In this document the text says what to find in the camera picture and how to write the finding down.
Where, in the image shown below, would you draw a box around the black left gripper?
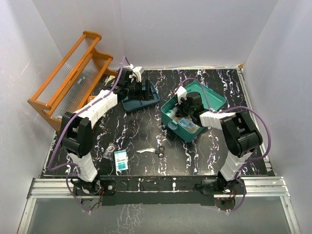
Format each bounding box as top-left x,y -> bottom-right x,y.
125,79 -> 154,101

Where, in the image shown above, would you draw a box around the alcohol wipes plastic bag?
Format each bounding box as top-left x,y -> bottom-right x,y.
178,117 -> 199,133

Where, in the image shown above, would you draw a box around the teal medicine kit box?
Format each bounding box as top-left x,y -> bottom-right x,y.
161,81 -> 225,143

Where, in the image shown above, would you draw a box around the white bottle green label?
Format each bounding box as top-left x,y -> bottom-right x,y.
166,109 -> 177,118

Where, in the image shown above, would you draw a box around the dark teal divided tray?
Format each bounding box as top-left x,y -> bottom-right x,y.
121,82 -> 160,113

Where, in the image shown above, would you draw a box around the teal white sachet packet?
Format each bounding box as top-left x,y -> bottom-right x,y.
114,150 -> 128,172

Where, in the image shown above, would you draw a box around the small clear zip bag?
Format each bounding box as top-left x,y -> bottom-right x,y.
102,142 -> 117,160

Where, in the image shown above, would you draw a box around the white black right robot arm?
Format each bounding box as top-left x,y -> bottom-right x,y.
177,92 -> 263,194

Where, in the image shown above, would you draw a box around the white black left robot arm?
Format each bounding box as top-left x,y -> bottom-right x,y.
60,66 -> 155,195

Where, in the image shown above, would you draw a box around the yellow white small box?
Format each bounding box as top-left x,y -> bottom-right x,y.
104,76 -> 115,85

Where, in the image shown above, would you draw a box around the orange snack packet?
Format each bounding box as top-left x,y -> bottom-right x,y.
87,96 -> 96,103

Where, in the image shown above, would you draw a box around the orange wooden shelf rack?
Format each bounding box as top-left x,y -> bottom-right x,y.
27,31 -> 117,132

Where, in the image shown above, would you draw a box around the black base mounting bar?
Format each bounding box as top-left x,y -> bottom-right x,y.
73,175 -> 247,207

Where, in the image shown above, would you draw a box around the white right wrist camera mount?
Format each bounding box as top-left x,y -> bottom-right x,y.
174,86 -> 187,104

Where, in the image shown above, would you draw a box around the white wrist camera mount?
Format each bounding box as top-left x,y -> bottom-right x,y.
174,86 -> 187,104
125,64 -> 144,82

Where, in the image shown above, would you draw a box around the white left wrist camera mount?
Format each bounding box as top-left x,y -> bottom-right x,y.
125,64 -> 144,82

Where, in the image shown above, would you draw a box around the black handled scissors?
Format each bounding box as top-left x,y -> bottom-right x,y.
137,146 -> 165,157

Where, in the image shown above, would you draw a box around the aluminium frame rail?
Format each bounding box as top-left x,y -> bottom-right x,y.
18,176 -> 300,234

